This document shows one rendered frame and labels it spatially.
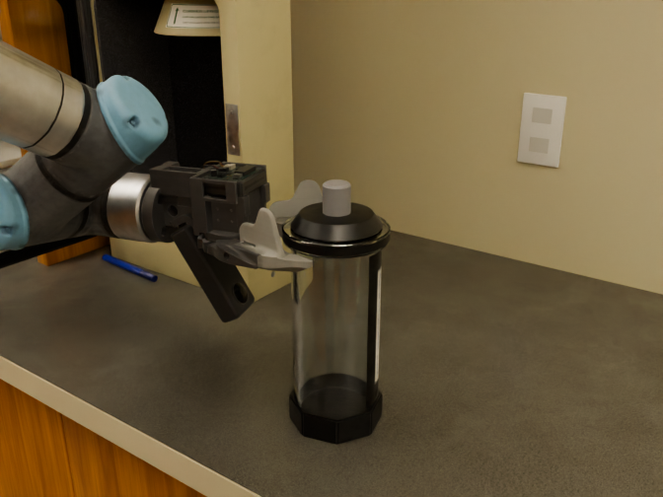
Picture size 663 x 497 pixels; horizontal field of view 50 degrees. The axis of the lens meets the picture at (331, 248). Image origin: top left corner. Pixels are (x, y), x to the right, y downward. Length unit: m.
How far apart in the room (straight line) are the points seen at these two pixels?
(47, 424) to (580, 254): 0.86
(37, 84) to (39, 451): 0.62
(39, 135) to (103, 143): 0.06
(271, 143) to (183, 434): 0.44
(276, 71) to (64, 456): 0.60
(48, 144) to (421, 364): 0.52
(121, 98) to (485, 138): 0.74
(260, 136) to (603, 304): 0.56
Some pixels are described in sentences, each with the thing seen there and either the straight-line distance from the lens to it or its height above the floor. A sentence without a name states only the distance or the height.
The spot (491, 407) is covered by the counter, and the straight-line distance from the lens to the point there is 0.85.
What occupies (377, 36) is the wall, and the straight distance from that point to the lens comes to 1.34.
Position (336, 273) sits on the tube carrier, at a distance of 0.68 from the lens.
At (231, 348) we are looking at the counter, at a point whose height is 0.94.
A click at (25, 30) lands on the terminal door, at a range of 1.14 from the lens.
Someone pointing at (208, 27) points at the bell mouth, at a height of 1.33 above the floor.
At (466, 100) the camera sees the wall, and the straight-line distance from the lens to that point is 1.27.
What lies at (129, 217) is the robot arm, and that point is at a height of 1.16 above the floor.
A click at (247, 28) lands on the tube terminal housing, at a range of 0.98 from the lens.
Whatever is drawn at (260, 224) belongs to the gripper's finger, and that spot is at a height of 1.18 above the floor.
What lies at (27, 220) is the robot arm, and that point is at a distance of 0.74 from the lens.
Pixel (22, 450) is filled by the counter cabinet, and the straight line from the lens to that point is 1.17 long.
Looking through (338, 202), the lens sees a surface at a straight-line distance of 0.69.
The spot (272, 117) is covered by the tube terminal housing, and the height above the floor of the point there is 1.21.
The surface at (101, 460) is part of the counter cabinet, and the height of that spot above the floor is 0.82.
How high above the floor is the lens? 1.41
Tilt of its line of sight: 22 degrees down
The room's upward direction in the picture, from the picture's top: straight up
